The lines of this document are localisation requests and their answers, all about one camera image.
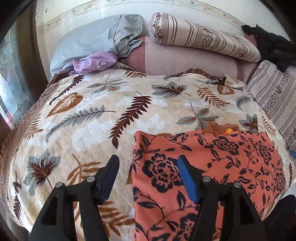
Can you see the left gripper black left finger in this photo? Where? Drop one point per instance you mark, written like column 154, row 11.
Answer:
column 56, row 219

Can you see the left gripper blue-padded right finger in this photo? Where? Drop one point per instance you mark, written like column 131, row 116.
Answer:
column 240, row 221

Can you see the orange black floral blouse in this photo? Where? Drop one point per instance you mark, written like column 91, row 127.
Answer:
column 179, row 178

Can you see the black clothing pile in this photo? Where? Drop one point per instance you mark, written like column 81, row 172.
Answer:
column 274, row 48

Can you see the cream leaf-print fleece blanket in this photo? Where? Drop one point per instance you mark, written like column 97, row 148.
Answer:
column 148, row 121

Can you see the striped floral cushion right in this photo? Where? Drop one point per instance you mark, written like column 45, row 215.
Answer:
column 274, row 91

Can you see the stained glass window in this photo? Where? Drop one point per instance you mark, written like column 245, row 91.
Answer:
column 16, row 98

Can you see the lilac floral cloth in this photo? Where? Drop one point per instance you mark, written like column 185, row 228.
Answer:
column 95, row 62

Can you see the pink mauve long pillow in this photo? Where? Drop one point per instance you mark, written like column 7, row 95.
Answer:
column 157, row 59

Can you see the grey-blue pillow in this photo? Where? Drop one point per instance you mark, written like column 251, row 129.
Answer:
column 115, row 34

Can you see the striped floral bolster pillow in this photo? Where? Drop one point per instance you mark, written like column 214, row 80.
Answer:
column 166, row 29

